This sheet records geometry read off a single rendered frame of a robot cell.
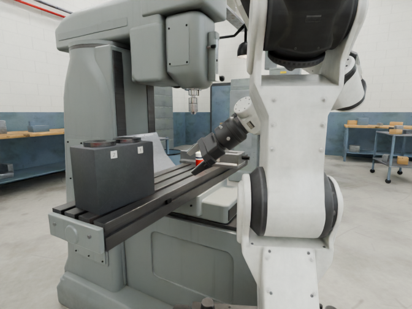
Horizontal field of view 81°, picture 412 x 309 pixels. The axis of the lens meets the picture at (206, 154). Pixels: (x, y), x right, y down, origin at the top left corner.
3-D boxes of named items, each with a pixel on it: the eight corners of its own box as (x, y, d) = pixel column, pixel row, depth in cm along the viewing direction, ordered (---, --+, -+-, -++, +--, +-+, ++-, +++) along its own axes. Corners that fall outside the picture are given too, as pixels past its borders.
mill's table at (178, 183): (249, 164, 169) (249, 153, 168) (100, 256, 61) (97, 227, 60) (219, 161, 180) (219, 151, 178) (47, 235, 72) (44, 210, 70)
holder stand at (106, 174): (155, 193, 85) (153, 137, 81) (99, 216, 66) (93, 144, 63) (132, 187, 91) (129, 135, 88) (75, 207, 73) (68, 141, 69)
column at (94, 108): (167, 277, 176) (160, 53, 149) (119, 325, 136) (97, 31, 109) (118, 258, 199) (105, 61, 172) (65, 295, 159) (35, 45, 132)
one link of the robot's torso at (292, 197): (339, 255, 45) (389, -39, 32) (244, 250, 46) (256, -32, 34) (311, 213, 59) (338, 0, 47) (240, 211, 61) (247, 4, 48)
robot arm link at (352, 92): (288, 129, 71) (365, 113, 58) (273, 105, 65) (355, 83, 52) (292, 102, 76) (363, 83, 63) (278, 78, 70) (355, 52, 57)
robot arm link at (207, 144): (216, 172, 79) (245, 151, 76) (198, 156, 74) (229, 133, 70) (208, 149, 89) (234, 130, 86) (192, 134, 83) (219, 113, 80)
